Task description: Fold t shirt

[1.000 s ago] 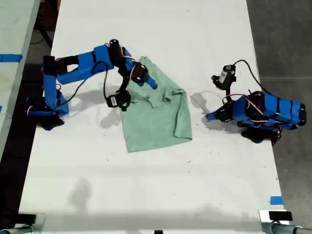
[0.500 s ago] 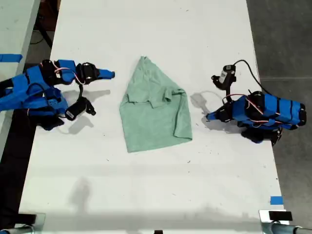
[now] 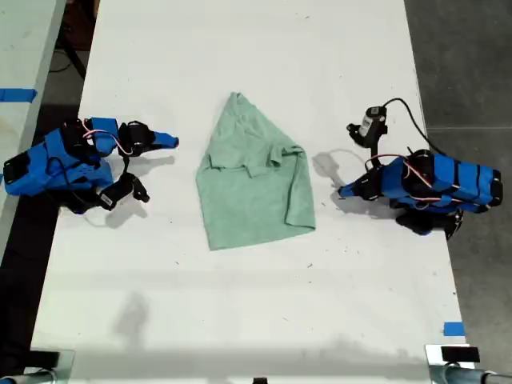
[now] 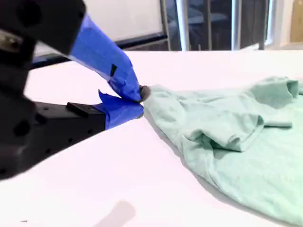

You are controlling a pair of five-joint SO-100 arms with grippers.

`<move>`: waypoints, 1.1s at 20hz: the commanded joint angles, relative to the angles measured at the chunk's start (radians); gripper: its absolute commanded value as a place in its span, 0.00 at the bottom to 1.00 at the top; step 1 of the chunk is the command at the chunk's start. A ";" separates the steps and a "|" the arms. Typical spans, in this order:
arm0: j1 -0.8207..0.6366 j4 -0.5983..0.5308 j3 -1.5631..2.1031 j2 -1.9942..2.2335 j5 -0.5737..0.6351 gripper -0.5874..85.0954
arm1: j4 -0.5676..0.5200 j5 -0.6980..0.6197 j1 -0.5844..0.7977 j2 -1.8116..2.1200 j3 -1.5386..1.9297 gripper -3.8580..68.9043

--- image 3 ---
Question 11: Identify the black camera cable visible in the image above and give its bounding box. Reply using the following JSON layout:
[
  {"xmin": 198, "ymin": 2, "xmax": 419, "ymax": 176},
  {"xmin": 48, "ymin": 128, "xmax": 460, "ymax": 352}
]
[
  {"xmin": 46, "ymin": 158, "xmax": 105, "ymax": 209},
  {"xmin": 379, "ymin": 98, "xmax": 449, "ymax": 157}
]

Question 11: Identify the long blue tape strip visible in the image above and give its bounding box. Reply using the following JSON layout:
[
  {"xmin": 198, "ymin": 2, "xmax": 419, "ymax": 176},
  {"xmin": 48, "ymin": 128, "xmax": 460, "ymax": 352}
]
[{"xmin": 0, "ymin": 88, "xmax": 38, "ymax": 104}]

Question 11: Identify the metal corner bracket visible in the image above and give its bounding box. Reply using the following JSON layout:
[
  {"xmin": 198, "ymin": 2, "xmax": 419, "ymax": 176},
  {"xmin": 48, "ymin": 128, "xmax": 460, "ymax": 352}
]
[
  {"xmin": 0, "ymin": 348, "xmax": 76, "ymax": 384},
  {"xmin": 424, "ymin": 343, "xmax": 512, "ymax": 384}
]

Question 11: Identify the pale green T-shirt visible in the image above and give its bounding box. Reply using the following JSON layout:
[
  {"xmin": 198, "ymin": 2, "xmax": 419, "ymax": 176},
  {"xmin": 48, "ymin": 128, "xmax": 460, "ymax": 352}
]
[{"xmin": 194, "ymin": 91, "xmax": 317, "ymax": 252}]

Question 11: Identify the black camera box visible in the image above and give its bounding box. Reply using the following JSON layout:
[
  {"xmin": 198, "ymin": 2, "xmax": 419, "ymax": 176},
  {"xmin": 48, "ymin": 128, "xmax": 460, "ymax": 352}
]
[
  {"xmin": 95, "ymin": 172, "xmax": 151, "ymax": 212},
  {"xmin": 346, "ymin": 106, "xmax": 390, "ymax": 148}
]

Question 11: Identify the black table leg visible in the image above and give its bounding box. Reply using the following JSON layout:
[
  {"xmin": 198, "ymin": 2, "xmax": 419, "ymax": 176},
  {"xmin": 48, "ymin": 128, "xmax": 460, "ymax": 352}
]
[{"xmin": 59, "ymin": 23, "xmax": 89, "ymax": 80}]

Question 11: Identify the black clamp block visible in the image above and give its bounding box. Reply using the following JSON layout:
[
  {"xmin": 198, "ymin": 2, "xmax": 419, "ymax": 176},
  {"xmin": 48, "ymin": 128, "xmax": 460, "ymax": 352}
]
[
  {"xmin": 29, "ymin": 350, "xmax": 62, "ymax": 367},
  {"xmin": 441, "ymin": 346, "xmax": 481, "ymax": 364}
]

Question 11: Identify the red white servo wire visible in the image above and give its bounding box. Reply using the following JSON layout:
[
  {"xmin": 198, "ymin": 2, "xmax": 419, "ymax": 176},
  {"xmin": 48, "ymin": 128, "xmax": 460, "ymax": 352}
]
[
  {"xmin": 81, "ymin": 118, "xmax": 134, "ymax": 158},
  {"xmin": 366, "ymin": 154, "xmax": 441, "ymax": 209}
]

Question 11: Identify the pale side table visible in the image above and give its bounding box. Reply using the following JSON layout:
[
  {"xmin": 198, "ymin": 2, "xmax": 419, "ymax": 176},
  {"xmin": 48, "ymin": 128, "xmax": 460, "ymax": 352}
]
[{"xmin": 0, "ymin": 0, "xmax": 68, "ymax": 261}]

